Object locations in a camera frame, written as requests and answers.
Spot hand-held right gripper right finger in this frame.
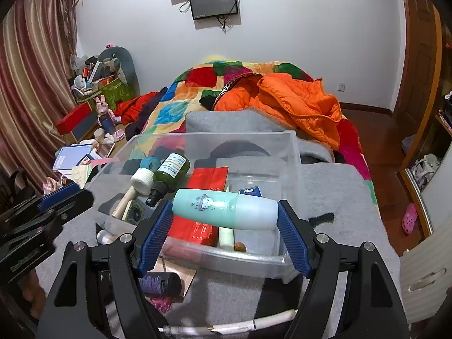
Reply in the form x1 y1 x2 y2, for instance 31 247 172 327
276 199 412 339

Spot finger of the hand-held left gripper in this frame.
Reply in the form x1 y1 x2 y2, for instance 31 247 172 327
0 183 95 228
0 214 66 281

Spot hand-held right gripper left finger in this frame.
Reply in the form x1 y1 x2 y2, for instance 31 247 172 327
35 199 175 339

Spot light teal bottle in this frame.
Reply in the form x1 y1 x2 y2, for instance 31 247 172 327
172 188 279 230

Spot blue tape roll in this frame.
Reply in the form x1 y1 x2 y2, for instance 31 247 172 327
139 156 162 172

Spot clear plastic storage box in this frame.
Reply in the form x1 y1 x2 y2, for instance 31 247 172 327
85 130 304 285

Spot blue white notebook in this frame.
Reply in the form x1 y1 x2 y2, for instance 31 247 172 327
53 145 96 172

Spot purple bottle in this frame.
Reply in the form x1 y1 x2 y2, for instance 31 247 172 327
139 272 182 297

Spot wooden brush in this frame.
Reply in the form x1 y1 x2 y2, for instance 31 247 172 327
112 187 145 224

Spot small clear bottle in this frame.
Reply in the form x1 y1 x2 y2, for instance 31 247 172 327
96 229 119 246

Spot white tape roll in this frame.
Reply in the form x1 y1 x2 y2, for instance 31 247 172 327
131 168 156 195

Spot pink glittery pouch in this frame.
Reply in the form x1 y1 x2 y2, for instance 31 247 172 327
148 295 177 313

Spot dark green spray bottle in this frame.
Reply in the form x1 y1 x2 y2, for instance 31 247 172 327
145 153 191 208

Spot red box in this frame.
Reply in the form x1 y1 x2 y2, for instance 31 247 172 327
56 102 97 142

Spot red packet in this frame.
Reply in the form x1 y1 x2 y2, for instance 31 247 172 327
168 167 229 248

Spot white plastic tube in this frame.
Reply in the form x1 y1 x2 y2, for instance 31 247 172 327
159 309 299 336

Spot dark blue bottle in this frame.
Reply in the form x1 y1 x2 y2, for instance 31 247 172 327
101 113 117 135

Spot pink bunny toy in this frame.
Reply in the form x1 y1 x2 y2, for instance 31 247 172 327
95 95 115 117

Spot dark purple garment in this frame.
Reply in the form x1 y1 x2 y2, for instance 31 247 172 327
125 88 168 138

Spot green cardboard box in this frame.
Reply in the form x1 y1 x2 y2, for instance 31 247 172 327
90 78 136 112

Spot red garment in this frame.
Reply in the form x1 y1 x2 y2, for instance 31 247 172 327
116 92 159 124

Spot pink slipper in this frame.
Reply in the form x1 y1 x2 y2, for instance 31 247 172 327
402 203 418 235

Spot striped pink curtain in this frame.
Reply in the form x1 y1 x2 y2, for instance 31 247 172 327
0 0 80 191

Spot orange puffer jacket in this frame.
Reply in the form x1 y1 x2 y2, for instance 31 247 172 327
199 72 343 151

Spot white plastic stool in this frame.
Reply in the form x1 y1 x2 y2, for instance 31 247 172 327
399 233 452 325

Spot pale bag on floor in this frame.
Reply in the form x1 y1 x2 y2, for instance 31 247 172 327
411 153 442 191

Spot white wardrobe door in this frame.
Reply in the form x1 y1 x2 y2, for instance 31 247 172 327
420 162 452 234

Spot colourful patchwork blanket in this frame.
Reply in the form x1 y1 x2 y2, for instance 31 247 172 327
139 56 380 205

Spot wooden wardrobe shelf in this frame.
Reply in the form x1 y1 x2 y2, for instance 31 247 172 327
397 88 452 237

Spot wooden door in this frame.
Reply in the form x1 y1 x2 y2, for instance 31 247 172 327
390 0 442 117

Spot small wall monitor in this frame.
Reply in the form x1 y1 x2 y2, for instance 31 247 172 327
188 0 239 21

